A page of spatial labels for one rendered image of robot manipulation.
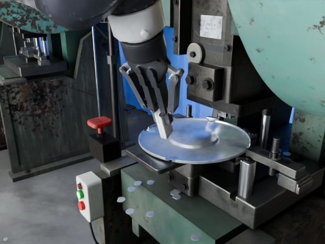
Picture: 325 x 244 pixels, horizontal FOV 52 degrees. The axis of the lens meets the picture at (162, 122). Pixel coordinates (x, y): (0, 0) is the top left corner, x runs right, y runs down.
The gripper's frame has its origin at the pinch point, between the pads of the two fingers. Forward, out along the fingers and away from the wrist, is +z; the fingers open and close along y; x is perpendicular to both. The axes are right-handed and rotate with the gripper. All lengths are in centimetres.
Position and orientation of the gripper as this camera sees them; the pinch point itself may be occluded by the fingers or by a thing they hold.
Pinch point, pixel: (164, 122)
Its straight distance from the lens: 68.8
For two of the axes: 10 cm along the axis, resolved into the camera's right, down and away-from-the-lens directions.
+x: 4.8, -6.5, 5.9
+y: 8.6, 2.0, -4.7
